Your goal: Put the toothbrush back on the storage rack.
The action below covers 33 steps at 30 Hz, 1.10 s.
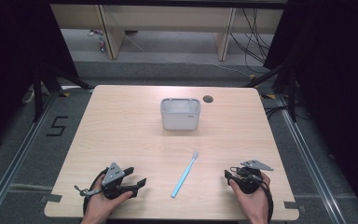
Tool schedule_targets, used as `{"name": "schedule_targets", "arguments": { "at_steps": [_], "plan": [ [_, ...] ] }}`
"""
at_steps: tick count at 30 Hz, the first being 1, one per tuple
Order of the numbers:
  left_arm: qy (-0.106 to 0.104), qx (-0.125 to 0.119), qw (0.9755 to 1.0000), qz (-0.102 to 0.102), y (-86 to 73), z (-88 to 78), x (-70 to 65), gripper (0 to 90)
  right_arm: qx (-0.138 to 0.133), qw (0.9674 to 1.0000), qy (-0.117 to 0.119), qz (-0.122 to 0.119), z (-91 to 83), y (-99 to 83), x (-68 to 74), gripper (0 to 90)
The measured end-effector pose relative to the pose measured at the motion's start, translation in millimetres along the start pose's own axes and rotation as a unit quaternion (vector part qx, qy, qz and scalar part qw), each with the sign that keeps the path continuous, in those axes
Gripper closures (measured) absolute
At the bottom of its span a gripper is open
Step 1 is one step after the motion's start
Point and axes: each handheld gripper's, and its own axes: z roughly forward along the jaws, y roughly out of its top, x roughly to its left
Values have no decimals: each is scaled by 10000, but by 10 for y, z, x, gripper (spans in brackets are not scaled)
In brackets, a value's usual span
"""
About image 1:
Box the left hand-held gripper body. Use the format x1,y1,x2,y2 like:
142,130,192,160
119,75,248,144
101,161,138,200

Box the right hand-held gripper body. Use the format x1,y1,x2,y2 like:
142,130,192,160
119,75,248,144
232,159,274,195

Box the light blue toothbrush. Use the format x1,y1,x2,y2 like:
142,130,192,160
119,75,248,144
171,151,200,199

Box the gray plastic container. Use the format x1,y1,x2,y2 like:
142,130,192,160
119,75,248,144
159,97,201,131

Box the person's right hand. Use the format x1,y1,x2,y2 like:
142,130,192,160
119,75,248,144
228,172,271,224

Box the person's left hand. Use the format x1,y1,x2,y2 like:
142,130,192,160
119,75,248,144
80,176,134,224

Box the gray tape strip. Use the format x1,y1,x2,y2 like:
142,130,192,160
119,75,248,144
39,193,63,203
283,201,308,213

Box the black metal stand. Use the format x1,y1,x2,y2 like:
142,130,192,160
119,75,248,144
244,62,298,123
32,62,95,123

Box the small colourful floor clutter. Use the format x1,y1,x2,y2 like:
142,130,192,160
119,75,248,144
87,29,107,53

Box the black curtain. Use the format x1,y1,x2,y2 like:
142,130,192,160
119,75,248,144
0,0,79,157
263,0,358,216

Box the beige wooden shelf unit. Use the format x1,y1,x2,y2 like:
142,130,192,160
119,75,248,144
49,3,285,62

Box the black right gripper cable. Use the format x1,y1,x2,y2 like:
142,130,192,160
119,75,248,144
251,174,275,224

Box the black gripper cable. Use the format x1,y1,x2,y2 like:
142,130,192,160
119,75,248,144
251,174,275,224
82,174,106,217

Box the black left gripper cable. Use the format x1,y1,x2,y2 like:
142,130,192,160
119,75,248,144
82,174,106,217

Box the metal floor rail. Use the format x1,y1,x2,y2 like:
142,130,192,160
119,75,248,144
0,90,61,224
274,92,347,224

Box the black cables on floor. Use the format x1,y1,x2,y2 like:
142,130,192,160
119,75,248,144
228,7,276,75

